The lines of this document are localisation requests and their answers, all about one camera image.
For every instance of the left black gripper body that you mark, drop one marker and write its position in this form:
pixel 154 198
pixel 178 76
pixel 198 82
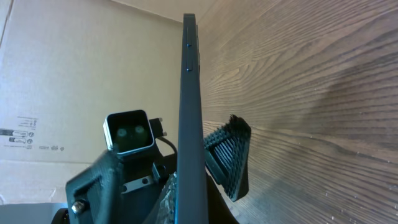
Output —
pixel 114 190

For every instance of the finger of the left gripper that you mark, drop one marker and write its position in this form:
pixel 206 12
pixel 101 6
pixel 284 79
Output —
pixel 226 156
pixel 167 201

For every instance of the Samsung Galaxy smartphone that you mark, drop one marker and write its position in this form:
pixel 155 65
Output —
pixel 191 197

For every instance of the cardboard backdrop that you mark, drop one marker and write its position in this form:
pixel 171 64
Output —
pixel 65 66

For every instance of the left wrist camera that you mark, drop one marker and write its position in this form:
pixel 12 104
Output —
pixel 128 132

